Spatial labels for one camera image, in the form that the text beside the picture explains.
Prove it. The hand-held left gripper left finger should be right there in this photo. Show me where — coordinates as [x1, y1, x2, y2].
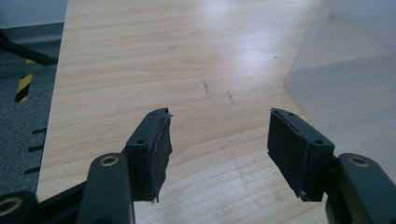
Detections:
[120, 107, 174, 205]

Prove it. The clear plastic storage box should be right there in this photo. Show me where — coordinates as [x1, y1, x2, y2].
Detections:
[283, 0, 396, 185]

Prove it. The black stand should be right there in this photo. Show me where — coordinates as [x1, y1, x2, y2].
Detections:
[0, 27, 60, 66]

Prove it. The yellow and black floor tape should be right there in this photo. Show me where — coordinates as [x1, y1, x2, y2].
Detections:
[14, 73, 35, 104]

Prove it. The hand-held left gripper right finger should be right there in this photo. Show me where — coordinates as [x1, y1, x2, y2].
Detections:
[266, 107, 336, 203]

